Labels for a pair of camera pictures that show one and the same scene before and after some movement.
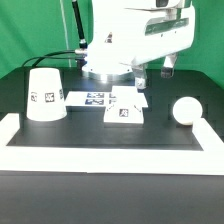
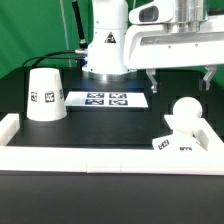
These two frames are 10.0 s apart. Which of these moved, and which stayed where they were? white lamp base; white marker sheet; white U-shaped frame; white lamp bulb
Moved: white lamp base
Stayed: white U-shaped frame; white marker sheet; white lamp bulb
